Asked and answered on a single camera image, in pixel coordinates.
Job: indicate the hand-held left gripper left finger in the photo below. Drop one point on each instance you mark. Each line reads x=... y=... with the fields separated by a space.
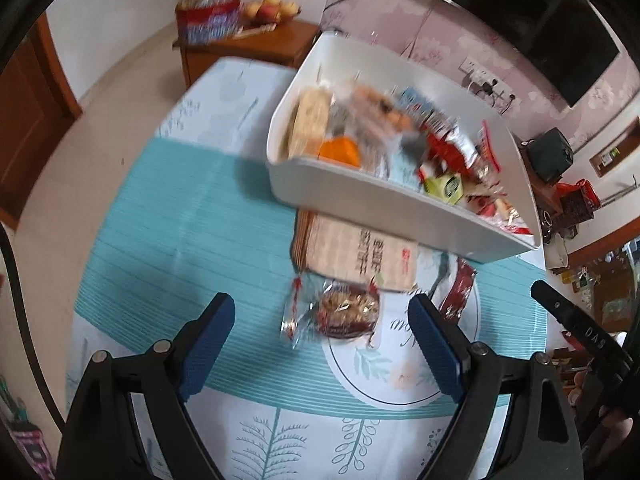
x=207 y=345

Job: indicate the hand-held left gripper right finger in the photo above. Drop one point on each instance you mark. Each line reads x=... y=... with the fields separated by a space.
x=435 y=347

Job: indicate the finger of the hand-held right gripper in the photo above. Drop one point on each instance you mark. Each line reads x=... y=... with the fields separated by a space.
x=580 y=327

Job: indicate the nut cake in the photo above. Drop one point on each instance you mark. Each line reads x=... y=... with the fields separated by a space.
x=345 y=310

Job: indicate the white red-edged snack bag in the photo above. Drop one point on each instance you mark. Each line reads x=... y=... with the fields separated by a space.
x=500 y=210

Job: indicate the yellow-green small snack packet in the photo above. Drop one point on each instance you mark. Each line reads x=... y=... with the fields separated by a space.
x=445 y=185

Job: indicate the white plastic storage bin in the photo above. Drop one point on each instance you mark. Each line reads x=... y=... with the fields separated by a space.
x=350 y=195

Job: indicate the light blue snack bag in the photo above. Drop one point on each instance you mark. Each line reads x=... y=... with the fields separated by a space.
x=412 y=100

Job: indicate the person's right hand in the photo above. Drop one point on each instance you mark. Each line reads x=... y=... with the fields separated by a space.
x=617 y=435

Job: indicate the dark cake in red wrapper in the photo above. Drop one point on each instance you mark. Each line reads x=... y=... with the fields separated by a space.
x=457 y=290

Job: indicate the red dark tall box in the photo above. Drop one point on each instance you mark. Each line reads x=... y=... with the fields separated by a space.
x=577 y=200

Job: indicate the brown paper snack packet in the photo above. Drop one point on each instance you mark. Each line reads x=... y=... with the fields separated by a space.
x=340 y=250

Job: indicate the dark green appliance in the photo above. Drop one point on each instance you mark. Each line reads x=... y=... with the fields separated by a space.
x=550 y=155

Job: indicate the red foil snack packet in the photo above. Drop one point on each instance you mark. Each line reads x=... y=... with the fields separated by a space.
x=445 y=147

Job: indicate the orange snack packet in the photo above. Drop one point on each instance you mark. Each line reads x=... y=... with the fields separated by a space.
x=340 y=152

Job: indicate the brown wooden door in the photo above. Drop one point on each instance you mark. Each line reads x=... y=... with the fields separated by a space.
x=30 y=120

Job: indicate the wooden television cabinet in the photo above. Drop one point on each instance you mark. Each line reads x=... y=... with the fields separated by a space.
x=260 y=47

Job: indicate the black television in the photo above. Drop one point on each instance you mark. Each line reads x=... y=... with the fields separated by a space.
x=525 y=20

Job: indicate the pale wooden stick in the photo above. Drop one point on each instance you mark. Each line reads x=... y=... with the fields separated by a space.
x=255 y=31

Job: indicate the red blue printed plastic bag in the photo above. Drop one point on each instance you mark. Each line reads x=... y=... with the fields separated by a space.
x=207 y=17

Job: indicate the bowl of fruit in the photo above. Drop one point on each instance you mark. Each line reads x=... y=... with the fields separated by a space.
x=270 y=7

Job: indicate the narrow wooden wall niche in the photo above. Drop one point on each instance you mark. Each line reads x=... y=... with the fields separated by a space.
x=615 y=150

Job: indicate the white wall power outlet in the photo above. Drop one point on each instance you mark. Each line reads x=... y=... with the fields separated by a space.
x=472 y=67

